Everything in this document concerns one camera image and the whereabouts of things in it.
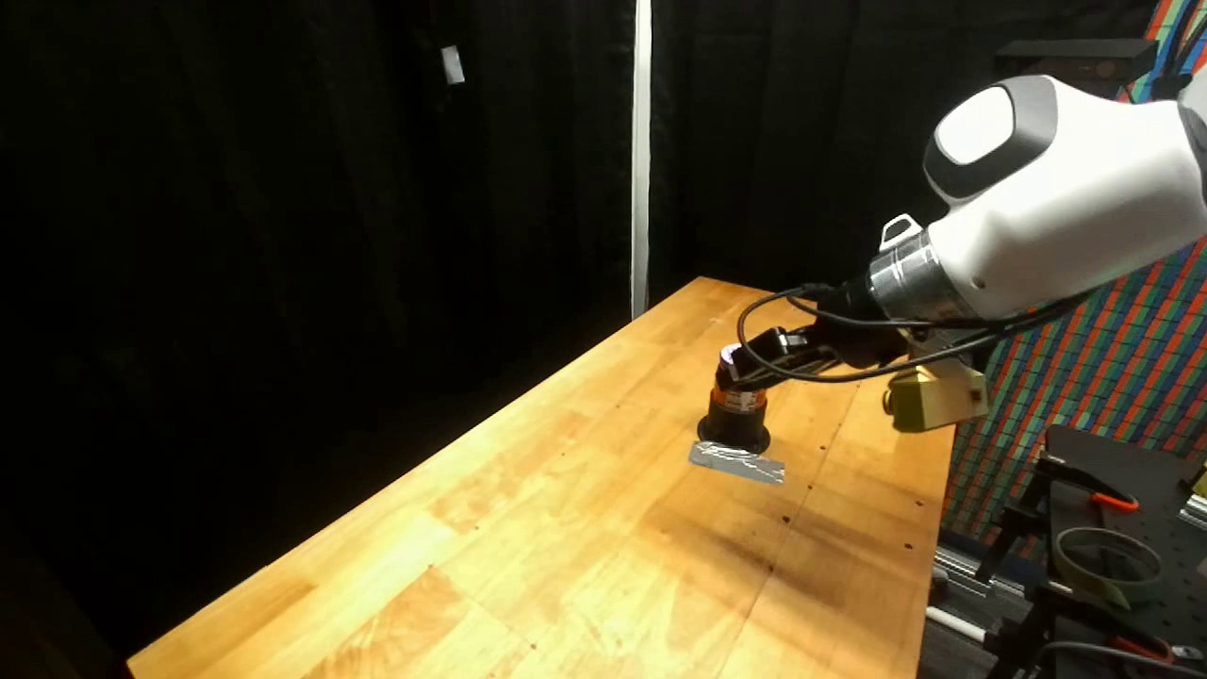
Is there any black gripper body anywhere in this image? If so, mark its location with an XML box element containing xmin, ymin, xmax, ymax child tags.
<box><xmin>802</xmin><ymin>297</ymin><xmax>916</xmax><ymax>377</ymax></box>

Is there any white vertical pole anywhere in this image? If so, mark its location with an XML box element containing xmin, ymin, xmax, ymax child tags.
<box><xmin>627</xmin><ymin>0</ymin><xmax>661</xmax><ymax>322</ymax></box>

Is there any striped colourful cloth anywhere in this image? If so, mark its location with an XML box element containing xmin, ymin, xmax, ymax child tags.
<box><xmin>938</xmin><ymin>0</ymin><xmax>1207</xmax><ymax>545</ymax></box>

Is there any black equipment stand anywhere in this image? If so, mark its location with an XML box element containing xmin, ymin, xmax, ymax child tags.
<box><xmin>977</xmin><ymin>422</ymin><xmax>1207</xmax><ymax>679</ymax></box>

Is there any tape roll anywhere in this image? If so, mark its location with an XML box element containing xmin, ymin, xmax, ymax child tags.
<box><xmin>1050</xmin><ymin>522</ymin><xmax>1169</xmax><ymax>610</ymax></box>

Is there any white tag on curtain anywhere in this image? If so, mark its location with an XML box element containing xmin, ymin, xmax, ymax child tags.
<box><xmin>436</xmin><ymin>40</ymin><xmax>470</xmax><ymax>89</ymax></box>

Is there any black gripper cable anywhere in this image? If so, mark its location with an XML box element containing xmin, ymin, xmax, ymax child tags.
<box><xmin>733</xmin><ymin>280</ymin><xmax>1097</xmax><ymax>390</ymax></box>

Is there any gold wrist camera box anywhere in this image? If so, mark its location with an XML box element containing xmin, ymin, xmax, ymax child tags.
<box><xmin>879</xmin><ymin>356</ymin><xmax>992</xmax><ymax>437</ymax></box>

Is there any grey duct tape strip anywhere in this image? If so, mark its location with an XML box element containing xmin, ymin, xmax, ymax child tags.
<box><xmin>686</xmin><ymin>437</ymin><xmax>791</xmax><ymax>489</ymax></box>

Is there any aluminium rail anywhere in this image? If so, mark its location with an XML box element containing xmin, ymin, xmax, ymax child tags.
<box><xmin>925</xmin><ymin>538</ymin><xmax>1051</xmax><ymax>649</ymax></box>

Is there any orange handled clamp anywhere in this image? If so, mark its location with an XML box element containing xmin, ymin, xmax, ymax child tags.
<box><xmin>1085</xmin><ymin>485</ymin><xmax>1148</xmax><ymax>518</ymax></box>

